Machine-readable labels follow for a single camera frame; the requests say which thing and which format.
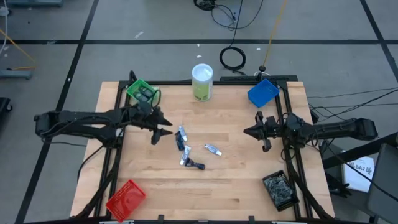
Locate black floor object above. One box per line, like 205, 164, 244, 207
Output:
0, 97, 13, 122

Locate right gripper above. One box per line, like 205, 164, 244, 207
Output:
243, 111, 285, 153

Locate grey floor bar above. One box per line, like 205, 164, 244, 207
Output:
0, 70, 33, 80

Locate dark blue snack bag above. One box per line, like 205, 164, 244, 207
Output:
184, 157, 206, 170

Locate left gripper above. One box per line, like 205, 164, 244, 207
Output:
136, 101, 174, 146

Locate blue plastic basket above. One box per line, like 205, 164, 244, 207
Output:
247, 78, 280, 109

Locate black floor clamp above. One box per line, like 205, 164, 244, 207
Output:
326, 174, 354, 199

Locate black metal beam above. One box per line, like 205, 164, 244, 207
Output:
322, 132, 398, 170

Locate bagged black hair ties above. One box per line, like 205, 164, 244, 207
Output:
273, 186, 295, 208
267, 176, 289, 195

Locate grey flat panel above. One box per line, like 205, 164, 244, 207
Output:
366, 142, 398, 224

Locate red plastic basket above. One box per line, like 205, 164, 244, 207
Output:
105, 179, 147, 223

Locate black plastic basket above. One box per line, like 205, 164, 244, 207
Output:
262, 169, 300, 213

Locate black aluminium table frame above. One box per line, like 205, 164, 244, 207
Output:
73, 70, 335, 224

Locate black looped floor cable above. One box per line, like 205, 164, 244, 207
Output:
193, 0, 265, 32

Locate thin yellow floor cable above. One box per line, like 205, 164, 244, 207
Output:
0, 29, 37, 71

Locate black camera stand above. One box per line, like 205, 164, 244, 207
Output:
254, 64, 271, 82

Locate yellow hanging cable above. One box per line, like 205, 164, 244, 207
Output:
262, 0, 289, 68

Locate green plastic basket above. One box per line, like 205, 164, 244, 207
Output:
126, 78, 161, 106

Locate thin black cable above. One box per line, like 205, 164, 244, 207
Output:
307, 88, 398, 99
310, 90, 398, 118

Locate white cardboard box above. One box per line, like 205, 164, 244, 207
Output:
341, 155, 376, 193

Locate small dark blue bag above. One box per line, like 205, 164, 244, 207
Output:
174, 131, 187, 152

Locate white-lidded green wipes canister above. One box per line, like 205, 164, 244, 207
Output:
191, 63, 215, 102

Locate grey floor base plate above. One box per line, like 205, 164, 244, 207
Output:
6, 0, 63, 7

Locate coiled black cable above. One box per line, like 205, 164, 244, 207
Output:
219, 0, 247, 72

